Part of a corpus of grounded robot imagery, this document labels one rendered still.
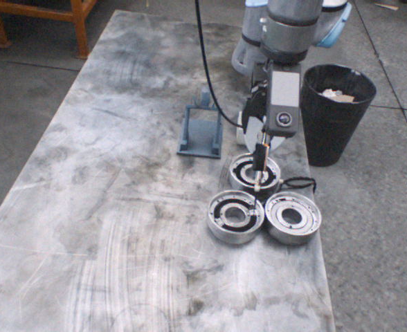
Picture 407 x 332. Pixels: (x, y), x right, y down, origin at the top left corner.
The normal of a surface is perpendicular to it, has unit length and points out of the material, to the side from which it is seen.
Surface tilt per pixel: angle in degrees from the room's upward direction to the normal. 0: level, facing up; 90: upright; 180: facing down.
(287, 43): 91
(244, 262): 0
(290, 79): 32
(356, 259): 0
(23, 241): 0
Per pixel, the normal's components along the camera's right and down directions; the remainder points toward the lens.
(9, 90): 0.09, -0.72
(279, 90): 0.06, -0.24
